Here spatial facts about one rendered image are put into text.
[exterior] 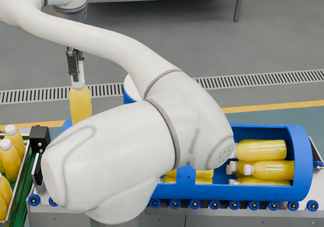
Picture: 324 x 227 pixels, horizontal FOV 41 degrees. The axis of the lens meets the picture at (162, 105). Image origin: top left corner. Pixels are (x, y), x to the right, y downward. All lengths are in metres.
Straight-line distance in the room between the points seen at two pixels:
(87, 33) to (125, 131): 0.32
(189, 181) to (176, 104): 0.81
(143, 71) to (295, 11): 4.00
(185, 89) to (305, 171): 0.89
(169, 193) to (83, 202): 0.89
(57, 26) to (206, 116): 0.40
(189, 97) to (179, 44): 3.27
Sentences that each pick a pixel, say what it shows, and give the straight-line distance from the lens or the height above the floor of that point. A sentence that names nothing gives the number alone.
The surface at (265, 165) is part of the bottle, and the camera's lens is 1.59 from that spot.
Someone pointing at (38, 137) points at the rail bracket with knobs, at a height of 1.00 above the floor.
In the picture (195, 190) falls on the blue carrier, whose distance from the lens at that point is 1.53.
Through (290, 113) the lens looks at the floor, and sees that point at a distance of 3.51.
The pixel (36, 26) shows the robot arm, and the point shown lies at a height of 1.82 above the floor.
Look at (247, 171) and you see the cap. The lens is 1.58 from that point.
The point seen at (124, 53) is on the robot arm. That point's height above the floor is 1.82.
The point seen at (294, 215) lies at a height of 0.92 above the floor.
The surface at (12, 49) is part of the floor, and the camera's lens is 4.04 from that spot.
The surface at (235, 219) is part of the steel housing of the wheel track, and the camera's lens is 1.74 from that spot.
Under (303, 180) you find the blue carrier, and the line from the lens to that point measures 1.58.
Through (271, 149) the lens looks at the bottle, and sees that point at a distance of 1.59.
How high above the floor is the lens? 2.35
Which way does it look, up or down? 44 degrees down
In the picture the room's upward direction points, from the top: 3 degrees clockwise
